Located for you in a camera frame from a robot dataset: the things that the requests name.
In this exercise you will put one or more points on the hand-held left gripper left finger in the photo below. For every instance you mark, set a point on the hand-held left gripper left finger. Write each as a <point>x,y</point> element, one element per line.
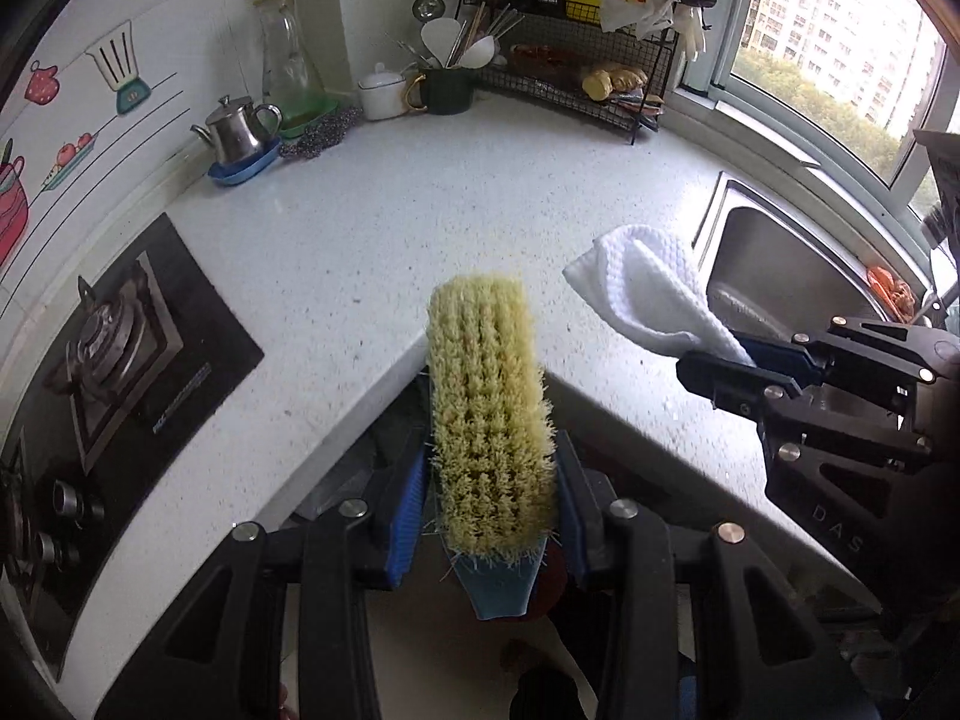
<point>409,510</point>

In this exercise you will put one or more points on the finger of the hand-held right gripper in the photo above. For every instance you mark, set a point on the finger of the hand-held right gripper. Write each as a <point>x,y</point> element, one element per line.
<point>862,349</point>
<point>720,382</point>

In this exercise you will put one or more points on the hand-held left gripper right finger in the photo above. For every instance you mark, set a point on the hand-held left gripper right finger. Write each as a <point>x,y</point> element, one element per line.
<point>574,525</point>

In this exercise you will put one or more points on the white cloth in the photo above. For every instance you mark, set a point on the white cloth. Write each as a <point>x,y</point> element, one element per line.
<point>652,300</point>

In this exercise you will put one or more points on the yellow bristle brush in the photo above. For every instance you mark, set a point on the yellow bristle brush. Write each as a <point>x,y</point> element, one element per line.
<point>487,427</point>

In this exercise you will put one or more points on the orange mesh scrubber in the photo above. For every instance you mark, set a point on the orange mesh scrubber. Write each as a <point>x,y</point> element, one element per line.
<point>889,289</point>

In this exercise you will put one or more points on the steel sink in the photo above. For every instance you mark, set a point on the steel sink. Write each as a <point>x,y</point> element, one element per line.
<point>780,262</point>

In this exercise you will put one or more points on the black gas stove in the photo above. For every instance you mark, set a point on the black gas stove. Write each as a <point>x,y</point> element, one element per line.
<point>202,360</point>

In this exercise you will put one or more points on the red sauce packets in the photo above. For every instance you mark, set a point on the red sauce packets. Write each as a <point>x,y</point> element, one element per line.
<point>637,101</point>

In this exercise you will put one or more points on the ginger root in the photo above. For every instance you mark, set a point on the ginger root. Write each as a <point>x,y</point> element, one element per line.
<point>596,82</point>
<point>626,77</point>

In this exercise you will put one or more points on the window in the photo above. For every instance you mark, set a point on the window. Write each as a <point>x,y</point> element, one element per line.
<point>825,30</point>

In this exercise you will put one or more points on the white rubber glove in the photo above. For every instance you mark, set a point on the white rubber glove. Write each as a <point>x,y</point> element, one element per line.
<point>690,30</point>

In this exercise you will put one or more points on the blue dish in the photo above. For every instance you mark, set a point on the blue dish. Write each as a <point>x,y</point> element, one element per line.
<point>240,172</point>

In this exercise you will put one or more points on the white plastic bag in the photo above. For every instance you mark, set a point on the white plastic bag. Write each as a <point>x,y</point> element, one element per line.
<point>626,11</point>

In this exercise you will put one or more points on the steel wool scrubber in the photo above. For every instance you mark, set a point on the steel wool scrubber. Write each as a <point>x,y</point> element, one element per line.
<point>322,136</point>

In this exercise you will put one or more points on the dark green mug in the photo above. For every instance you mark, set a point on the dark green mug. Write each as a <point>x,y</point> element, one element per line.
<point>446,90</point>

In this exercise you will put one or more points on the green tray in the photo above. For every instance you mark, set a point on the green tray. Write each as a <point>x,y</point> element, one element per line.
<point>311,120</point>

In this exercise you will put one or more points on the white rice paddle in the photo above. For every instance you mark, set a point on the white rice paddle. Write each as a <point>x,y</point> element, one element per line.
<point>476,54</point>
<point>439,37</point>

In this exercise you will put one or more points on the white ceramic mug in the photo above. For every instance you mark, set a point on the white ceramic mug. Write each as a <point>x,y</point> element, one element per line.
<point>382,94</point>

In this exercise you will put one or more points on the steel teapot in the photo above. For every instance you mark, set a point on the steel teapot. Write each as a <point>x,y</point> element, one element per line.
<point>232,127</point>

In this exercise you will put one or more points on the bundle of chopsticks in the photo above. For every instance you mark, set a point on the bundle of chopsticks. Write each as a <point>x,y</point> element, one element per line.
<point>471,22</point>

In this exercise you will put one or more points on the bundle of metal cutlery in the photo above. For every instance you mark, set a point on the bundle of metal cutlery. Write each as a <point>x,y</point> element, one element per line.
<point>412,52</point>

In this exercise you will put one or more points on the glass carafe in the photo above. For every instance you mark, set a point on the glass carafe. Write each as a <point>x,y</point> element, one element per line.
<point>289,67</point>

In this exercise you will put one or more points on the steel sink strainer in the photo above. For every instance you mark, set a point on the steel sink strainer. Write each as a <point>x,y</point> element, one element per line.
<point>427,7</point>

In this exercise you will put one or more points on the kitchen wall sticker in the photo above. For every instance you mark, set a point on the kitchen wall sticker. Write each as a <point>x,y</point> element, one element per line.
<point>120,67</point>

